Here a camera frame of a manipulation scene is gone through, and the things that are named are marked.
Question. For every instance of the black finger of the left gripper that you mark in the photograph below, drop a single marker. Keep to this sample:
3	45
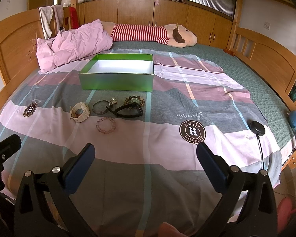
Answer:
9	146

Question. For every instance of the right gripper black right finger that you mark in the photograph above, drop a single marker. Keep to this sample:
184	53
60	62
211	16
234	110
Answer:
247	206

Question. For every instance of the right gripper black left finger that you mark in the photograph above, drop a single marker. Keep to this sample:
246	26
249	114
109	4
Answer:
43	206

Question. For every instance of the silver metal bangle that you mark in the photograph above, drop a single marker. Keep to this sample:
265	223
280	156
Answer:
100	107

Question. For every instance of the black wrist watch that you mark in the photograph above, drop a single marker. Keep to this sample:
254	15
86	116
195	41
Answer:
132	110

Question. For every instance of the pink slipper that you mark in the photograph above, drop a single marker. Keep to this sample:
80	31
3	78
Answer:
285	211

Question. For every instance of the black round puck device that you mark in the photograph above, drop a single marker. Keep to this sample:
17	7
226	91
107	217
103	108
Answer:
257	128

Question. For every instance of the wooden headboard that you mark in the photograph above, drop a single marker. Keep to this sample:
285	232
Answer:
18	36

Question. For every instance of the green woven bed mat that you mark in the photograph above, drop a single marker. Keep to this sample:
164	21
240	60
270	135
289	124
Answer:
269	103

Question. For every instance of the pink crumpled duvet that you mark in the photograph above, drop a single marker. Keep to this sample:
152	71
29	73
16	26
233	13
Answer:
72	45

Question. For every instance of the plaid pink grey bedsheet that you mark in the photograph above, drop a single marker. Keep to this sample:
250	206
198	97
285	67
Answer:
145	170

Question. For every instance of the white hanging garment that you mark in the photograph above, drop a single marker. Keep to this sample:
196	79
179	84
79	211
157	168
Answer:
46	14

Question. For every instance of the red chair back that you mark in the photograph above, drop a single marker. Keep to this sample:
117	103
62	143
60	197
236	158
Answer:
74	21

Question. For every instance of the green cardboard box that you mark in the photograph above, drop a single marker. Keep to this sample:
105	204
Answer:
128	72

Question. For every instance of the wooden footboard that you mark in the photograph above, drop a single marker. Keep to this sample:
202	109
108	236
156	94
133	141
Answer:
274	63

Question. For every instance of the striped plush dog toy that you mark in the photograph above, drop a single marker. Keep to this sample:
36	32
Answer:
174	35

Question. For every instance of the white wall socket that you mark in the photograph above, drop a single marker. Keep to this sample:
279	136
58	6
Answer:
267	25

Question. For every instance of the wooden wall cabinets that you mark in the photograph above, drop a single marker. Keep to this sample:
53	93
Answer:
211	28

